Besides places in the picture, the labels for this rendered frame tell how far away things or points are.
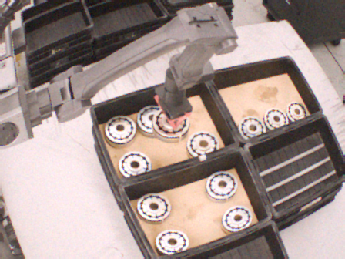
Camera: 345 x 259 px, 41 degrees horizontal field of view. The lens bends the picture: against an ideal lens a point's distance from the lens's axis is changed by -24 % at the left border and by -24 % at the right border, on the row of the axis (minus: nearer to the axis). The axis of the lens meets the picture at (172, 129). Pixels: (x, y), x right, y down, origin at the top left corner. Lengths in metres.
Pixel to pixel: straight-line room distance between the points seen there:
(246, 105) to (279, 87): 0.19
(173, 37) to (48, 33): 1.79
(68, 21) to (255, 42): 1.01
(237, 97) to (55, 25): 1.20
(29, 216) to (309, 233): 1.09
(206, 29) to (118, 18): 1.92
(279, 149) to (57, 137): 0.82
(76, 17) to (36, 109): 1.69
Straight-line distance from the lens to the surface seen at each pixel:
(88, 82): 1.17
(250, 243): 1.74
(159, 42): 1.06
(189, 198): 1.79
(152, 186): 1.75
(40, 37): 2.78
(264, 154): 1.90
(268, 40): 2.45
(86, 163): 2.00
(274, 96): 2.06
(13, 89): 1.20
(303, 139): 1.98
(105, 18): 2.94
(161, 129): 1.66
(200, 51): 1.20
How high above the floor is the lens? 2.41
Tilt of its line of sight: 56 degrees down
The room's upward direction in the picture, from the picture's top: 5 degrees clockwise
